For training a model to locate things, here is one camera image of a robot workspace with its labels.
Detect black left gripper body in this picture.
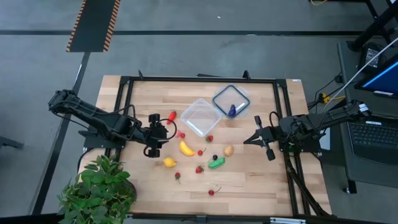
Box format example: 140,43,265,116
143,113,170,158

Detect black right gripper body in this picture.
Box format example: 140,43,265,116
254,115,282,161

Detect yellow toy lemon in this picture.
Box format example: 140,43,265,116
162,157,178,169

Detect yellow toy banana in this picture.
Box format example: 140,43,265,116
178,139,197,157

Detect green toy cucumber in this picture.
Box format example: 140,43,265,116
207,156,226,170

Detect clear plastic tupperware container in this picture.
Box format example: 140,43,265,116
180,98,223,138

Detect clear lid blue rim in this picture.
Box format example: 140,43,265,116
211,84,251,119

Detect green potted plant black pot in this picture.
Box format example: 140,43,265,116
56,154,138,224

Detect grey laptop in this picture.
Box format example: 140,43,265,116
341,114,398,166

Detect grey desk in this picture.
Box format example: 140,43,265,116
337,39,398,194

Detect black mat orange striped edges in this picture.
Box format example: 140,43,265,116
65,0,122,53

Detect monitor with blue screen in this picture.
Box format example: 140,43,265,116
354,52,398,100

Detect black power adapter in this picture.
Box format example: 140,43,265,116
357,42,388,75

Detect dark grey furniture leg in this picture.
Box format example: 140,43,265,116
0,136,25,150

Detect black stand legs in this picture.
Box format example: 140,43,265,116
346,0,398,52

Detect black cable bundle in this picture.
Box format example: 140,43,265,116
284,151,332,218

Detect black aluminium table frame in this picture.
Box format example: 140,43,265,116
104,70,333,224

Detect yellow cable connector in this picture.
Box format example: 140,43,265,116
322,93,346,104

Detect white metal bracket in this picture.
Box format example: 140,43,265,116
269,217,307,224

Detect black power cable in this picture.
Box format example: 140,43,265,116
307,72,345,110

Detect white cable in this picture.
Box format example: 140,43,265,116
322,36,398,112

